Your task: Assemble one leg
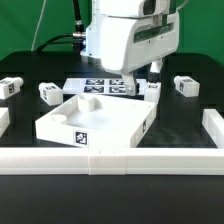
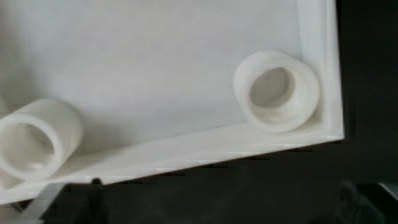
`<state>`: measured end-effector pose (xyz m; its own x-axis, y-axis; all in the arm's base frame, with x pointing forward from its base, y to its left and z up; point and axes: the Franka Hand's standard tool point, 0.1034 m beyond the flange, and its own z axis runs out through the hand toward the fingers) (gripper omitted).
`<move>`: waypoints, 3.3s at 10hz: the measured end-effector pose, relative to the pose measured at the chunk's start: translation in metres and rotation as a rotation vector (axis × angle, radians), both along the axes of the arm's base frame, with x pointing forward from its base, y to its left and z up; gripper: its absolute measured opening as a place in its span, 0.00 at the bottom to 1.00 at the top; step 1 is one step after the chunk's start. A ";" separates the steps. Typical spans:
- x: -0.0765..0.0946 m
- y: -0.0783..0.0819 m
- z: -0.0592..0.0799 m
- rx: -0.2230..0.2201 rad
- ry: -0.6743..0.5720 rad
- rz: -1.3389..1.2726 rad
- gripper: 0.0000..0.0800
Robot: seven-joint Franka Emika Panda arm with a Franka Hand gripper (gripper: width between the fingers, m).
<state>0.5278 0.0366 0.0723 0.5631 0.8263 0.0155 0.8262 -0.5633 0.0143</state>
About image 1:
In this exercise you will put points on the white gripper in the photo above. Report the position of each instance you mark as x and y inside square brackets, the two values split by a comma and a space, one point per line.
[129, 44]

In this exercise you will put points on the white square tabletop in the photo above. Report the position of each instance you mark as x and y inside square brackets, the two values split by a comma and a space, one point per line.
[97, 122]

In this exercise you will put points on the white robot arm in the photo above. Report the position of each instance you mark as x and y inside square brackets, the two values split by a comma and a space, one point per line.
[131, 9]

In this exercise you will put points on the white U-shaped obstacle fence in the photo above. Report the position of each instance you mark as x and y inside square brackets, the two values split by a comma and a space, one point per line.
[133, 161]

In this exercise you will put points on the white marker base plate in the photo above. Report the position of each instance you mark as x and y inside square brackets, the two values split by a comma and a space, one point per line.
[108, 86]

